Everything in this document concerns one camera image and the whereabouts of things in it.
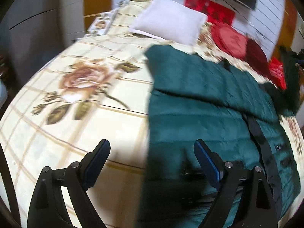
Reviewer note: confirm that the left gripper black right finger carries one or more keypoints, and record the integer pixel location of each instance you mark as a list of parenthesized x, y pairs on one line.
[(256, 207)]

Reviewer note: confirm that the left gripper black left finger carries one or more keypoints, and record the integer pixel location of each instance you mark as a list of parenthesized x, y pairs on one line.
[(47, 206)]

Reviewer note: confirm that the dark green puffer jacket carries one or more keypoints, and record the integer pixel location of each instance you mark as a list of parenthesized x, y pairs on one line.
[(235, 116)]

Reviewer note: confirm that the cream floral bed quilt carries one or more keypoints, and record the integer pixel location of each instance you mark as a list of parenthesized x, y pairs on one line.
[(99, 88)]

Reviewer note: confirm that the red shopping bag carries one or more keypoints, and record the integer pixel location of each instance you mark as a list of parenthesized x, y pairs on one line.
[(277, 75)]

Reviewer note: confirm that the dark red velvet cushion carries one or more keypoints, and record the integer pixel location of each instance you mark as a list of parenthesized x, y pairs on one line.
[(256, 58)]

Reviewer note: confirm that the red heart-shaped cushion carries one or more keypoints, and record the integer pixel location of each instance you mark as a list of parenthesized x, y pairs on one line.
[(229, 40)]

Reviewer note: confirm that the floral pillow under quilt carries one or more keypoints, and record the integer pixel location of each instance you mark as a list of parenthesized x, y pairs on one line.
[(101, 23)]

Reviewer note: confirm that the grey wardrobe cabinet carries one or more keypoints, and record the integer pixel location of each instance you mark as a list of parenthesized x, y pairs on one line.
[(35, 31)]

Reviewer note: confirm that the red banner with characters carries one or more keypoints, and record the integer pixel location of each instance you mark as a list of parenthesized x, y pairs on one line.
[(214, 11)]

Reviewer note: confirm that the white square pillow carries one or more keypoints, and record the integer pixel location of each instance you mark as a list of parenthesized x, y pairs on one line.
[(169, 20)]

